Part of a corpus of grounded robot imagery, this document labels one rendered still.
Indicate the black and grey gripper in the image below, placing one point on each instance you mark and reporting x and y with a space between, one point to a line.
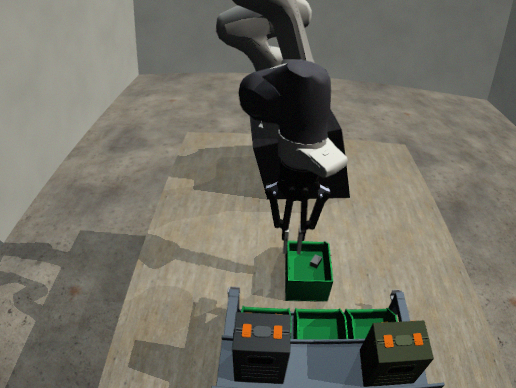
297 176

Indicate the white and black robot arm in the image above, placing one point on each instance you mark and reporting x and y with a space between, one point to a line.
292 99

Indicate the green open-front bin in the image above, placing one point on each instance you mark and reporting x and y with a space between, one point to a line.
363 320
319 324
306 283
266 310

